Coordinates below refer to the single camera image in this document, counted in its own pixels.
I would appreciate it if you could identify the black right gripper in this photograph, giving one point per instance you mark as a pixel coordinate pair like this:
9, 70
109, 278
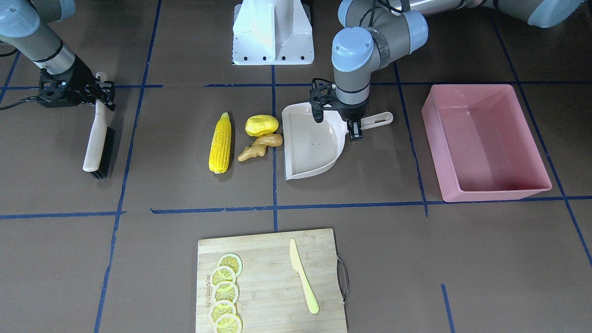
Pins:
81, 73

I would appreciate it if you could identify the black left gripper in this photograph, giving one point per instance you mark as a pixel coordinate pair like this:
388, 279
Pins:
352, 109

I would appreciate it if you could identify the beige plastic dustpan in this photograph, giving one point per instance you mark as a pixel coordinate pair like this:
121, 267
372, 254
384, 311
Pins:
311, 148

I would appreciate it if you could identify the beige hand brush black bristles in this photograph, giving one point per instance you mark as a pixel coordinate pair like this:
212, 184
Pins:
97, 161

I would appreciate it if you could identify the tan toy ginger root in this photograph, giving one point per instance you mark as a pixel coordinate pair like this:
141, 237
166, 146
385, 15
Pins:
260, 146

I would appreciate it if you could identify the yellow toy potato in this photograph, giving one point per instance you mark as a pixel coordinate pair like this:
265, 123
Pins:
259, 125

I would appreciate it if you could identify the yellow toy corn cob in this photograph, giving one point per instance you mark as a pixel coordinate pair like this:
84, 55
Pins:
219, 158

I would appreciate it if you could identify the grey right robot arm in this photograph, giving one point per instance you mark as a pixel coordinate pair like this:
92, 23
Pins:
24, 24

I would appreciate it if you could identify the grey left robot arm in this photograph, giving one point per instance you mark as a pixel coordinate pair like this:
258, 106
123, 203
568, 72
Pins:
377, 33

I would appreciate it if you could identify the pink plastic bin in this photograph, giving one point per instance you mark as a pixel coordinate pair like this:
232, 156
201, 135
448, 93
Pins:
481, 144

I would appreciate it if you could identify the yellow plastic toy knife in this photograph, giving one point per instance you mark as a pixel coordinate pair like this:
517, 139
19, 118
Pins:
297, 266

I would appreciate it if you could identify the lemon slice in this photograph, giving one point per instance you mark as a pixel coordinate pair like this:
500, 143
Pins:
226, 291
220, 308
228, 323
222, 274
232, 261

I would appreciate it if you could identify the wooden cutting board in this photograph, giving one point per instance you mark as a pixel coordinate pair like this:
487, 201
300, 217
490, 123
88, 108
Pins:
270, 294

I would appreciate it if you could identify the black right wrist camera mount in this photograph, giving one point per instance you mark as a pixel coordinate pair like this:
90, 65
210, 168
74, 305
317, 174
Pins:
56, 91

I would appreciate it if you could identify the white camera post with base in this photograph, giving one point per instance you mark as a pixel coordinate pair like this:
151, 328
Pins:
272, 32

